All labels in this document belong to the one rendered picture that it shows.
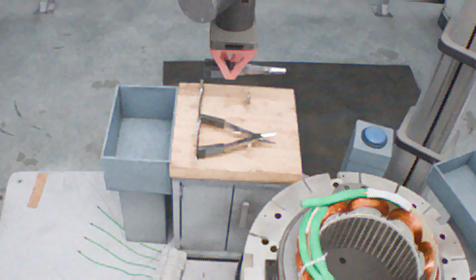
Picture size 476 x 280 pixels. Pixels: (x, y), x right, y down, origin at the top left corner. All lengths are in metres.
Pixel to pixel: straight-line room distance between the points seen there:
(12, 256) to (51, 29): 2.02
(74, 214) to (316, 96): 1.64
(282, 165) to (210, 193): 0.13
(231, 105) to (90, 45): 1.95
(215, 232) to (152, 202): 0.13
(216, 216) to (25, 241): 0.41
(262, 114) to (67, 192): 0.48
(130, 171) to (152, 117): 0.17
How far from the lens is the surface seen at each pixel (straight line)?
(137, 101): 0.95
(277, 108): 0.90
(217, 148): 0.79
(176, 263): 0.99
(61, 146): 2.30
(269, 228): 0.71
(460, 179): 0.97
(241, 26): 0.75
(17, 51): 2.87
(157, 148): 0.93
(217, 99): 0.90
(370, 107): 2.56
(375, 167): 0.95
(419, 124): 1.11
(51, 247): 1.08
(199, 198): 0.88
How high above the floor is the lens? 1.69
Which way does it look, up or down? 49 degrees down
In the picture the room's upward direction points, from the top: 3 degrees clockwise
